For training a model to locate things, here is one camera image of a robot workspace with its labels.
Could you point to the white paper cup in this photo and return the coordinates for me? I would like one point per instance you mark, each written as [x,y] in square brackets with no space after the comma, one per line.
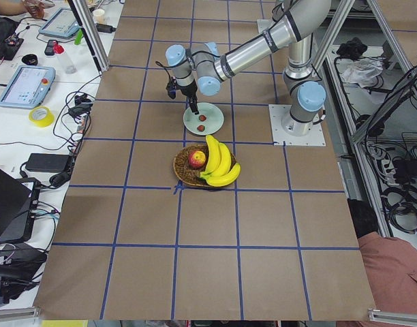
[99,16]

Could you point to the red apple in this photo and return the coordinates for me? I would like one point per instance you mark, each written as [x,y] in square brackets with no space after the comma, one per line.
[196,159]

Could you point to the brown wicker basket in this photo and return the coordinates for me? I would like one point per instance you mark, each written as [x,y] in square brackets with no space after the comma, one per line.
[187,174]

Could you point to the person in brown shirt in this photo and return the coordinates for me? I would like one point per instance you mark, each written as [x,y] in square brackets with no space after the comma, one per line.
[390,263]

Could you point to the aluminium frame post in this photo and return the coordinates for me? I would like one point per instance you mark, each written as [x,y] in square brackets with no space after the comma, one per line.
[86,23]

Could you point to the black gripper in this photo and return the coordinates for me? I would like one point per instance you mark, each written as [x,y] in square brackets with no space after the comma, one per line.
[188,90]

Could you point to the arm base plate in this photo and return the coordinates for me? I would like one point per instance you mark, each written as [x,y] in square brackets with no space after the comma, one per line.
[264,24]
[288,132]

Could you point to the yellow banana bunch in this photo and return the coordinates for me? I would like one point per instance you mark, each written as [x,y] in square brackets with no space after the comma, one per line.
[219,171]

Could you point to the black power adapter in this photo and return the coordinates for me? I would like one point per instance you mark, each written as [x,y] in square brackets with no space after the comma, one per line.
[44,162]

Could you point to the red cap plastic bottle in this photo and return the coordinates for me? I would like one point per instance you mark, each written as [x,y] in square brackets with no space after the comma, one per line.
[64,59]

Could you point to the yellow tape roll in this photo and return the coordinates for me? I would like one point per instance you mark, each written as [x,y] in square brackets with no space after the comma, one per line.
[41,116]

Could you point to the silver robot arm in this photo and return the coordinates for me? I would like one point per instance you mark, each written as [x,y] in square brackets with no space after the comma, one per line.
[202,69]

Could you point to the pale green plate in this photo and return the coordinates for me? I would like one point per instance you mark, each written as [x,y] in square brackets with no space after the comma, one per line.
[208,120]

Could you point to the black laptop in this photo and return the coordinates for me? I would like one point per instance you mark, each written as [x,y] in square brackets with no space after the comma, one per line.
[18,200]

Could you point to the teach pendant tablet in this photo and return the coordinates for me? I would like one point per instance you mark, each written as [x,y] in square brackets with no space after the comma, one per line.
[28,87]
[62,24]

